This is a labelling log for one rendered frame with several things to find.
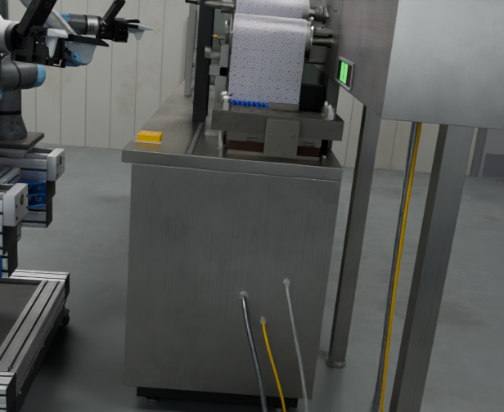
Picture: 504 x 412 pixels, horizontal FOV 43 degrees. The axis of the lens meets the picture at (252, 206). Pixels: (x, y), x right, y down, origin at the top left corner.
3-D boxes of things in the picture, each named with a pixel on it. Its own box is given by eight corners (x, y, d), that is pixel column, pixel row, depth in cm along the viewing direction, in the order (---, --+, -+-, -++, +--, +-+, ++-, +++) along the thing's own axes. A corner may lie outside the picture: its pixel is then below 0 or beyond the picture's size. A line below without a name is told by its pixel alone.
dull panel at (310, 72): (284, 79, 432) (287, 43, 425) (289, 80, 432) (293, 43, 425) (321, 148, 218) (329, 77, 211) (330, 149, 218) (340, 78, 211)
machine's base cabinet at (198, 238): (186, 199, 457) (194, 78, 432) (276, 207, 459) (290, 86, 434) (119, 411, 216) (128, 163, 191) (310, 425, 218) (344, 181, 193)
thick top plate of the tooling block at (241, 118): (213, 121, 210) (214, 102, 208) (335, 132, 211) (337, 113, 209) (210, 129, 194) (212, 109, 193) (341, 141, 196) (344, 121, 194)
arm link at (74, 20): (53, 34, 243) (53, 11, 241) (82, 36, 249) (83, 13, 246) (58, 36, 237) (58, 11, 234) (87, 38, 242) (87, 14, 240)
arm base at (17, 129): (-25, 138, 221) (-26, 109, 219) (-11, 130, 236) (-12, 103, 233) (20, 141, 223) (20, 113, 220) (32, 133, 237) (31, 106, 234)
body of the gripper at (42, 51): (68, 69, 146) (26, 62, 151) (72, 29, 145) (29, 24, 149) (46, 65, 139) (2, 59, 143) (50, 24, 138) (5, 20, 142)
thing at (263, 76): (227, 105, 212) (231, 47, 207) (297, 111, 213) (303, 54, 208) (227, 105, 212) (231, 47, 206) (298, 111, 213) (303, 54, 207)
